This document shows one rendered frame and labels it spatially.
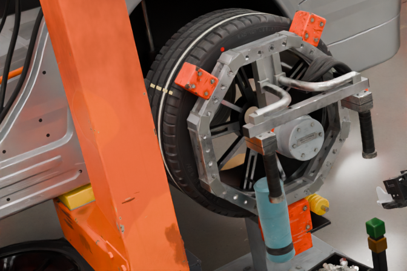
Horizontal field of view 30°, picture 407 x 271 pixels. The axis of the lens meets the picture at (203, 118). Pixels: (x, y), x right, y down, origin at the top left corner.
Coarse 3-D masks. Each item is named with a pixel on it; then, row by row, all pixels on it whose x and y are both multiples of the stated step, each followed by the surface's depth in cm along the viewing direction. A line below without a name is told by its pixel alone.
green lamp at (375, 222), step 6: (366, 222) 209; (372, 222) 209; (378, 222) 208; (384, 222) 208; (366, 228) 210; (372, 228) 207; (378, 228) 207; (384, 228) 208; (372, 234) 208; (378, 234) 208
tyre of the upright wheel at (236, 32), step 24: (192, 24) 240; (240, 24) 227; (264, 24) 231; (288, 24) 235; (168, 48) 238; (192, 48) 227; (216, 48) 225; (168, 72) 230; (168, 96) 226; (192, 96) 224; (168, 120) 224; (168, 144) 227; (168, 168) 234; (192, 168) 231; (192, 192) 233; (240, 216) 245
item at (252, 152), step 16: (288, 64) 257; (304, 64) 246; (240, 80) 234; (320, 80) 247; (256, 96) 239; (304, 96) 258; (240, 112) 237; (320, 112) 252; (240, 128) 239; (240, 144) 240; (224, 160) 238; (256, 160) 267; (288, 160) 258; (224, 176) 258; (240, 176) 259; (256, 176) 257; (288, 176) 251
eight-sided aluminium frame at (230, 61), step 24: (240, 48) 224; (264, 48) 223; (288, 48) 227; (312, 48) 232; (216, 72) 222; (216, 96) 219; (192, 120) 220; (336, 120) 246; (192, 144) 225; (336, 144) 246; (216, 168) 225; (312, 168) 249; (216, 192) 227; (240, 192) 232; (288, 192) 241; (312, 192) 245
